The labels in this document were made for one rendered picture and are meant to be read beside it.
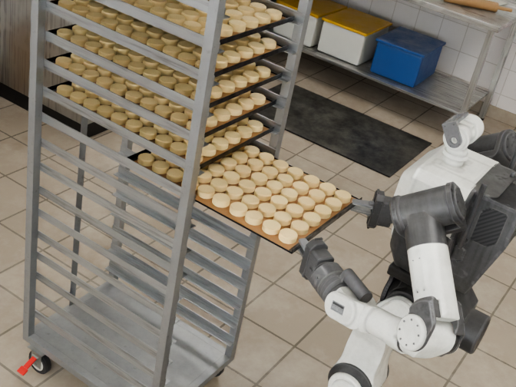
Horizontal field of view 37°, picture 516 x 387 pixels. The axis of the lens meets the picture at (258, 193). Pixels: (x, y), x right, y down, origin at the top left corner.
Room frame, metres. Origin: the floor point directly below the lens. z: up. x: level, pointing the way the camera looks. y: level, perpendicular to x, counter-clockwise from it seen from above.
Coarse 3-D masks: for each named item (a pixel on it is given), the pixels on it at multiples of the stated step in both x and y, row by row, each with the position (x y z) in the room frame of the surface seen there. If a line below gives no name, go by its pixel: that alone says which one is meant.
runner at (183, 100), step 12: (48, 36) 2.08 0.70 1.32; (72, 48) 2.04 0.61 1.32; (84, 48) 2.02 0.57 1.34; (96, 60) 1.99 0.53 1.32; (108, 60) 1.97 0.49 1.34; (120, 72) 1.95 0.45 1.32; (132, 72) 1.93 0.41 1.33; (144, 84) 1.91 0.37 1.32; (156, 84) 1.89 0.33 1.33; (168, 96) 1.87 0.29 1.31; (180, 96) 1.85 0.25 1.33; (192, 108) 1.83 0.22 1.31
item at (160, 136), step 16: (64, 96) 2.10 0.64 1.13; (80, 96) 2.09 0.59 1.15; (96, 96) 2.13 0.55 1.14; (96, 112) 2.04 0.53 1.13; (112, 112) 2.03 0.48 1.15; (128, 112) 2.05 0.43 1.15; (128, 128) 1.97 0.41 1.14; (144, 128) 1.97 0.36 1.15; (160, 128) 1.99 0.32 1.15; (224, 128) 2.07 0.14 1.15; (240, 128) 2.10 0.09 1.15; (256, 128) 2.13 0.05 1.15; (160, 144) 1.91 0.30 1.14; (176, 144) 1.91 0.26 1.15; (224, 144) 1.97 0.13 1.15
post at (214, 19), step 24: (216, 0) 1.78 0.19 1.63; (216, 24) 1.78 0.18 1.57; (216, 48) 1.79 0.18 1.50; (192, 120) 1.79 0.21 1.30; (192, 144) 1.78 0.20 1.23; (192, 168) 1.78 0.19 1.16; (192, 192) 1.79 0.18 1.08; (168, 288) 1.79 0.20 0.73; (168, 312) 1.78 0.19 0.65; (168, 336) 1.78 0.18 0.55
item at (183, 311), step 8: (112, 264) 2.46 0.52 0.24; (112, 272) 2.44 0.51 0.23; (120, 272) 2.44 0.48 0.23; (128, 272) 2.42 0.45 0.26; (128, 280) 2.40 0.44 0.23; (136, 280) 2.40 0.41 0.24; (136, 288) 2.37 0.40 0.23; (144, 288) 2.38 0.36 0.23; (152, 288) 2.36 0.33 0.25; (152, 296) 2.34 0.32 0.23; (160, 296) 2.34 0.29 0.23; (176, 312) 2.28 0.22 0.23; (184, 312) 2.28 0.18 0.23; (192, 312) 2.27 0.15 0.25; (192, 320) 2.25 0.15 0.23; (200, 320) 2.25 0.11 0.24; (200, 328) 2.21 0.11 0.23; (208, 328) 2.22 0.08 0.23; (216, 328) 2.21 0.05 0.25; (216, 336) 2.19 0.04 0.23; (224, 336) 2.19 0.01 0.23; (232, 336) 2.18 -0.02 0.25; (232, 344) 2.16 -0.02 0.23
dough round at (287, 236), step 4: (284, 228) 1.74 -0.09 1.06; (288, 228) 1.74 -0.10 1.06; (280, 232) 1.71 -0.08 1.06; (284, 232) 1.72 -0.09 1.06; (288, 232) 1.72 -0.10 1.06; (292, 232) 1.72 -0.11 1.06; (280, 236) 1.70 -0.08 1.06; (284, 236) 1.70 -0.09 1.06; (288, 236) 1.70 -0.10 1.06; (292, 236) 1.70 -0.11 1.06; (296, 236) 1.71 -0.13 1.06; (280, 240) 1.70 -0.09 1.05; (284, 240) 1.69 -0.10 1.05; (288, 240) 1.69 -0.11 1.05; (292, 240) 1.69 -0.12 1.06
